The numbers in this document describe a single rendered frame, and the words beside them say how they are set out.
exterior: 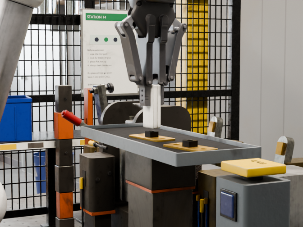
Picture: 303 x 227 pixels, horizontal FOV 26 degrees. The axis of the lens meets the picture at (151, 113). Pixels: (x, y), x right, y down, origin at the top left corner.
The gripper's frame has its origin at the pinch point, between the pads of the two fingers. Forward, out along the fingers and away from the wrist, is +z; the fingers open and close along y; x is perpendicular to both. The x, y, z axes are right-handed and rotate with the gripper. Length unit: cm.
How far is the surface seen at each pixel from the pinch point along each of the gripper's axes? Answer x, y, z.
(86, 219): -36.0, -8.4, 27.5
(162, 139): 3.7, 0.5, 5.0
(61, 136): -93, -32, 17
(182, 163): 18.2, 7.9, 6.1
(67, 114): -65, -20, 7
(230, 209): 27.0, 7.4, 10.6
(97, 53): -115, -59, -9
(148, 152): 9.8, 7.6, 5.6
